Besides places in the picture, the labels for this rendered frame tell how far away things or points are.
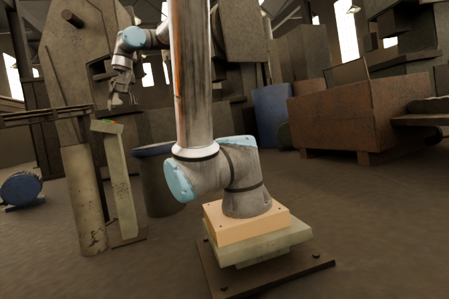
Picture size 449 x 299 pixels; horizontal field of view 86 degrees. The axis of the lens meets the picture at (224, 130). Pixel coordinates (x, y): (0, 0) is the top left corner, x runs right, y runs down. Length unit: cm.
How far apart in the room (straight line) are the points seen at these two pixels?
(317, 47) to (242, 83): 172
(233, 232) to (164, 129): 191
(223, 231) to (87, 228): 72
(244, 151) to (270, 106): 261
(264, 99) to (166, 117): 145
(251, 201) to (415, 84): 181
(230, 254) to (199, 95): 48
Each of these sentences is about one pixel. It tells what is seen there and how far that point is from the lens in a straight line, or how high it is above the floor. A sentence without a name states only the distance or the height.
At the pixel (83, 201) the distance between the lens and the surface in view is 131.
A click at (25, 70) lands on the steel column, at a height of 314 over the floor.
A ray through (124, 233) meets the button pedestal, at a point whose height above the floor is 4.
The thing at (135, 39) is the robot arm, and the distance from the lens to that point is 117.
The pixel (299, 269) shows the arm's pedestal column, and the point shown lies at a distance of 89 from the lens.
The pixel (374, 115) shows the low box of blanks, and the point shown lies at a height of 37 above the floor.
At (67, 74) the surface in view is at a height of 139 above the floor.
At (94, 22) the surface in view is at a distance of 360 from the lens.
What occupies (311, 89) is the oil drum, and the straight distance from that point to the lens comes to 366.
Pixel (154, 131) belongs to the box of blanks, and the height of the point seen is 52.
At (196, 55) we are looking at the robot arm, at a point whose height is 69.
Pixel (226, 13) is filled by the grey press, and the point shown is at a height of 205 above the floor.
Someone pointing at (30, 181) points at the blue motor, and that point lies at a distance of 293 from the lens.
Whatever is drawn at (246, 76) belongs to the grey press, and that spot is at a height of 117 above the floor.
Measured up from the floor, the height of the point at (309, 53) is 146.
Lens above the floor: 52
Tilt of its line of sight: 3 degrees down
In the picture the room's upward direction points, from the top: 10 degrees counter-clockwise
